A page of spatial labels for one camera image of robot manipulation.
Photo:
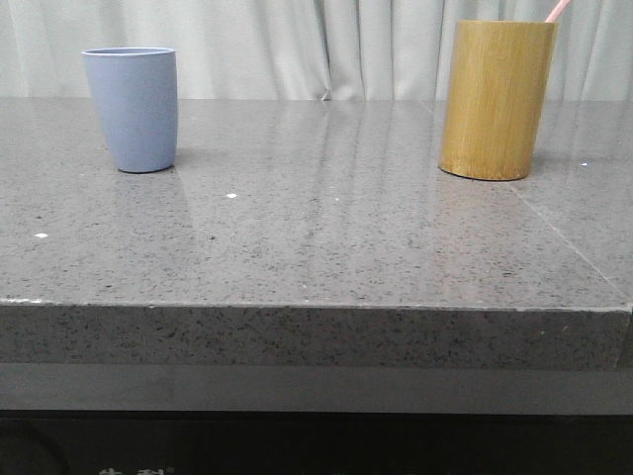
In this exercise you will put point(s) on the blue plastic cup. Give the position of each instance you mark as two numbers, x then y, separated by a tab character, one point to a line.
136	98

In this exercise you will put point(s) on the pale green curtain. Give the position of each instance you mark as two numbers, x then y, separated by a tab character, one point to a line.
301	50

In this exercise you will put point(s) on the pink chopstick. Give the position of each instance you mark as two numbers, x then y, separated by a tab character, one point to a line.
557	11

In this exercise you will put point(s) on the bamboo cylindrical holder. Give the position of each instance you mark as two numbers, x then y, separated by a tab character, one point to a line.
498	78

